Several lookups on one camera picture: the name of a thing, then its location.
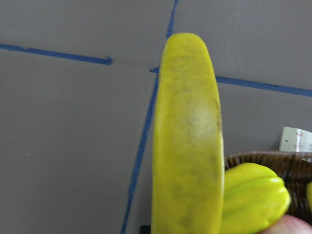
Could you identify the yellow starfruit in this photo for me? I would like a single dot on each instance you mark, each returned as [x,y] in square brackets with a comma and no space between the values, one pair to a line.
[255,197]

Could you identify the paper price tag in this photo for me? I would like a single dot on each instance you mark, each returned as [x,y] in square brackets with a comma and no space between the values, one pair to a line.
[295,140]

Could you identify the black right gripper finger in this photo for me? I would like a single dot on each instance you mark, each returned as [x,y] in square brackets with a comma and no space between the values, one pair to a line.
[145,229]

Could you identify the small yellow banana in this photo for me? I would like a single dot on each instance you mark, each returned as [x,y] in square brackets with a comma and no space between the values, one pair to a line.
[309,194]

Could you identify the pink peach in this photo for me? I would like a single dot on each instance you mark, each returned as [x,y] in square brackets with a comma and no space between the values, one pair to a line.
[289,225]

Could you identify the worn yellow banana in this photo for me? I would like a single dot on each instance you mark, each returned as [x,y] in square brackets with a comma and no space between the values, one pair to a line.
[188,164]

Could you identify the brown wicker basket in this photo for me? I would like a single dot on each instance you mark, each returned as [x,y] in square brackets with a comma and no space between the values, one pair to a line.
[294,168]

